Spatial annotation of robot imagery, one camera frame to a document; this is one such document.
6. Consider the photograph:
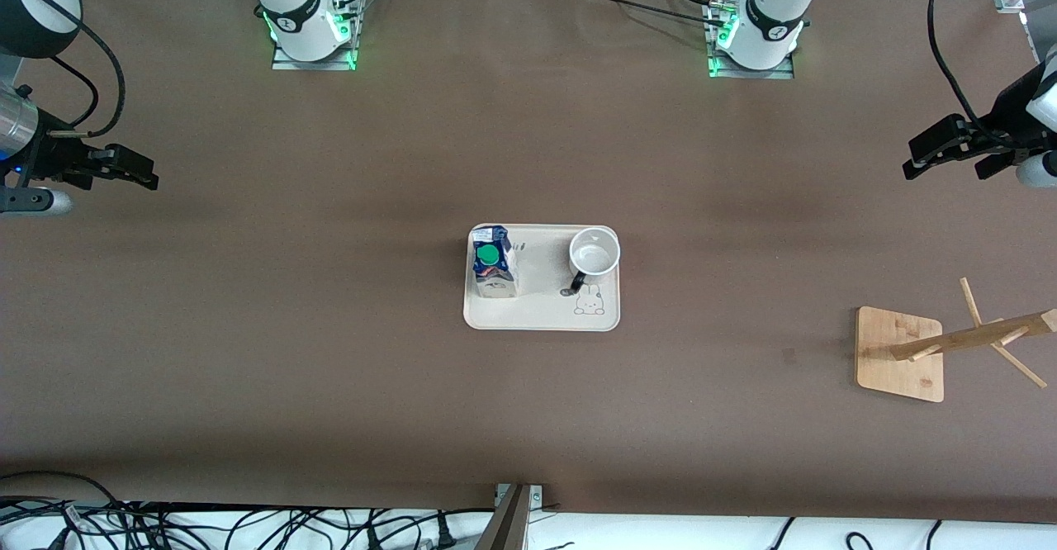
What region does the white smiley mug black handle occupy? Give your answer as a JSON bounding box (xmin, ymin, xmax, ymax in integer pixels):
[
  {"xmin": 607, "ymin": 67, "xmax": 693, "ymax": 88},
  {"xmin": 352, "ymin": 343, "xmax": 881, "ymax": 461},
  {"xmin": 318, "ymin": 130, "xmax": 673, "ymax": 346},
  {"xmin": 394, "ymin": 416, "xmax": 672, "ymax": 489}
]
[{"xmin": 568, "ymin": 228, "xmax": 621, "ymax": 296}]

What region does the blue milk carton green cap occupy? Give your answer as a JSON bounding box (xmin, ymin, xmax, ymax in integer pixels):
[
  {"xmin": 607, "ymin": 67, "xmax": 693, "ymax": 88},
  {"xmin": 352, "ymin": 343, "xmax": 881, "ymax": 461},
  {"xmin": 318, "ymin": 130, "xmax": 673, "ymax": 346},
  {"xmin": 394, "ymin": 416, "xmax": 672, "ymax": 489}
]
[{"xmin": 469, "ymin": 225, "xmax": 519, "ymax": 300}]

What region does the cream rabbit print tray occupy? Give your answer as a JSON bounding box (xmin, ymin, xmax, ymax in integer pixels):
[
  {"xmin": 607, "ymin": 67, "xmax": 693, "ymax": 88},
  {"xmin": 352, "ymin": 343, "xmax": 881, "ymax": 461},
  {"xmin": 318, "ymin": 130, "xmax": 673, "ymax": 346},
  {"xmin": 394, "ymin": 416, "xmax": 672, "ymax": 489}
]
[{"xmin": 463, "ymin": 224, "xmax": 620, "ymax": 333}]

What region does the wooden mug tree stand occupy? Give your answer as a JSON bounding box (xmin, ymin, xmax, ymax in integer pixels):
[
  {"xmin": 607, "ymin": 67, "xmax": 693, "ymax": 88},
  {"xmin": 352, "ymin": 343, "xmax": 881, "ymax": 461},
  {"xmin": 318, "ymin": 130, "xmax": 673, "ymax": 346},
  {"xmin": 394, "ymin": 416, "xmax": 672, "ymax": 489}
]
[{"xmin": 855, "ymin": 277, "xmax": 1057, "ymax": 404}]

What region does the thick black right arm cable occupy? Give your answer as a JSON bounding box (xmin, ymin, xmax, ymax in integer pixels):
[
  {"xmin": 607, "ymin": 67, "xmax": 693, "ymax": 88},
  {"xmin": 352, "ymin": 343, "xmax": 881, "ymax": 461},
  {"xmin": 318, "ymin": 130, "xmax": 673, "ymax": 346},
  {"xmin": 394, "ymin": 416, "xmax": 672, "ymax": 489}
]
[{"xmin": 0, "ymin": 0, "xmax": 126, "ymax": 140}]

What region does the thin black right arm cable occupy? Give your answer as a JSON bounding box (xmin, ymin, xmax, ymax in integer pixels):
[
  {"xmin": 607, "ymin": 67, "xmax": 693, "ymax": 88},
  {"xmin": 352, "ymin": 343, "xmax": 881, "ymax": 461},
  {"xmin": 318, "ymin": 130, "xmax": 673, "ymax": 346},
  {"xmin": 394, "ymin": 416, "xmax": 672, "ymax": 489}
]
[{"xmin": 45, "ymin": 56, "xmax": 100, "ymax": 131}]

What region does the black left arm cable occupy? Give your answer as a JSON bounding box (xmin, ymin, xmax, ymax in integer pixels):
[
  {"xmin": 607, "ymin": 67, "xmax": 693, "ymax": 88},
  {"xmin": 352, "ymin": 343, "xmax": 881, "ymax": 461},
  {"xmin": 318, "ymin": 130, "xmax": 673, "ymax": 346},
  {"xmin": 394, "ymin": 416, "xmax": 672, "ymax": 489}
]
[{"xmin": 927, "ymin": 0, "xmax": 1004, "ymax": 143}]

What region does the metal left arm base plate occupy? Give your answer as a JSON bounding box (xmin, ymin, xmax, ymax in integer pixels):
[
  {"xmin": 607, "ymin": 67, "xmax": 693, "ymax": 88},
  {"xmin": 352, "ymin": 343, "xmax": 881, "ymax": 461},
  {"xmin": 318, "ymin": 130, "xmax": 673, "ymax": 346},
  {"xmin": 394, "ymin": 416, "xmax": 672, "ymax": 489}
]
[{"xmin": 706, "ymin": 1, "xmax": 795, "ymax": 80}]

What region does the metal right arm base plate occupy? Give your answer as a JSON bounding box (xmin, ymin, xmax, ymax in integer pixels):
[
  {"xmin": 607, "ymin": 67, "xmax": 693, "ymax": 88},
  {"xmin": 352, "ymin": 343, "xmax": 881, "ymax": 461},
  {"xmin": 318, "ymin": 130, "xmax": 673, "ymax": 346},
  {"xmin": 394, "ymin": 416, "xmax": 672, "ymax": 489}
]
[{"xmin": 271, "ymin": 5, "xmax": 359, "ymax": 72}]

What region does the small metal bracket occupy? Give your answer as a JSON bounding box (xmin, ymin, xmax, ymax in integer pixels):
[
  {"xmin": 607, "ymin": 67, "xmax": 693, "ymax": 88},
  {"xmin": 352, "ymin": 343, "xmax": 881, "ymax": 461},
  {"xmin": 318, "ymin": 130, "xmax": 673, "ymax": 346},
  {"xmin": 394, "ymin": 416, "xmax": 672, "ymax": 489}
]
[{"xmin": 495, "ymin": 484, "xmax": 545, "ymax": 508}]

